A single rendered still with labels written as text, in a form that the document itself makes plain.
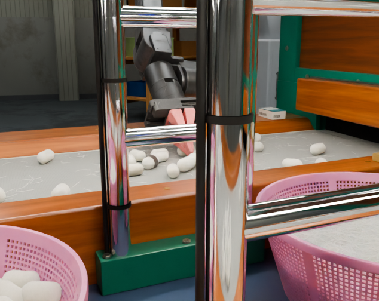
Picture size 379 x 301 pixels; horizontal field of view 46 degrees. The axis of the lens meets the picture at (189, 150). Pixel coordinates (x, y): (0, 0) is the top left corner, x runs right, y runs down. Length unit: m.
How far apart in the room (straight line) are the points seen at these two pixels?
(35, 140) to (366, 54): 0.65
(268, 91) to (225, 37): 4.38
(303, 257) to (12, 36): 7.52
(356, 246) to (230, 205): 0.27
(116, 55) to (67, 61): 7.03
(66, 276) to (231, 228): 0.19
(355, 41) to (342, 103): 0.15
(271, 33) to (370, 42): 3.72
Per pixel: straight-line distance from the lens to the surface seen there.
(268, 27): 4.69
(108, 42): 0.44
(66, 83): 7.49
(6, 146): 0.85
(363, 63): 0.97
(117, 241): 0.49
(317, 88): 0.95
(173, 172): 0.65
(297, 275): 0.44
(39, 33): 7.75
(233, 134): 0.22
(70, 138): 0.86
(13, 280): 0.42
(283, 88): 1.15
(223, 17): 0.21
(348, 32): 1.00
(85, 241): 0.51
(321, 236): 0.52
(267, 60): 4.58
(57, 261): 0.41
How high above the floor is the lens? 0.94
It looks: 14 degrees down
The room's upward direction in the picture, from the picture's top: straight up
